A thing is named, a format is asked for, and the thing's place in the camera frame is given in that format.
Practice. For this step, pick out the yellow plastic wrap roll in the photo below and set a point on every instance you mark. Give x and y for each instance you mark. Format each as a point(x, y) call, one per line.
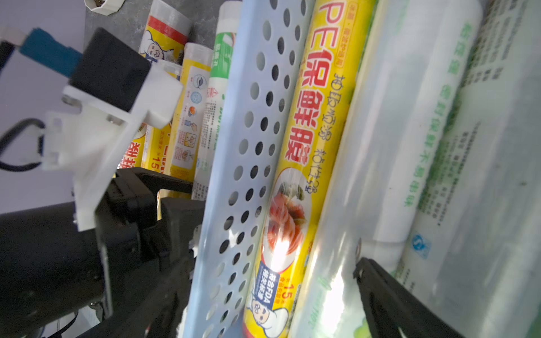
point(320, 105)

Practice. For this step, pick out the light blue plastic basket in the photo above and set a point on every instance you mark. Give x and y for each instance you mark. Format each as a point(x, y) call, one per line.
point(265, 67)

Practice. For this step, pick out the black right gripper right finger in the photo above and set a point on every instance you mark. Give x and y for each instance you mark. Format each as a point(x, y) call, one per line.
point(392, 311)

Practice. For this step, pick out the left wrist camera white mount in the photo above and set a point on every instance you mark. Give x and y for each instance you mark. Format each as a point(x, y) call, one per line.
point(116, 90)

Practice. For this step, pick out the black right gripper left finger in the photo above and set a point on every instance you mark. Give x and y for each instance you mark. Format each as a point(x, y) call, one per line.
point(144, 295)

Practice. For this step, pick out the white plant pot with saucer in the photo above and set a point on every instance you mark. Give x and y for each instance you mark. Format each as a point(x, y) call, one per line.
point(104, 7)

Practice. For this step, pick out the white green wrap roll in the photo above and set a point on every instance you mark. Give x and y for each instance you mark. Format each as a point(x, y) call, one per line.
point(226, 36)
point(415, 59)

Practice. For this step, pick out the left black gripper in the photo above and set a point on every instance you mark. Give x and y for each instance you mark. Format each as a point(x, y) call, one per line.
point(42, 250)

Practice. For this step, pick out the yellow wrap roll left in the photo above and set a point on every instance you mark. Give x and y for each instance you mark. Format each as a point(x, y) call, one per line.
point(163, 42)

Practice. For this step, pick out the white wrap roll red label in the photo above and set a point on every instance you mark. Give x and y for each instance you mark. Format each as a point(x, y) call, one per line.
point(473, 256)

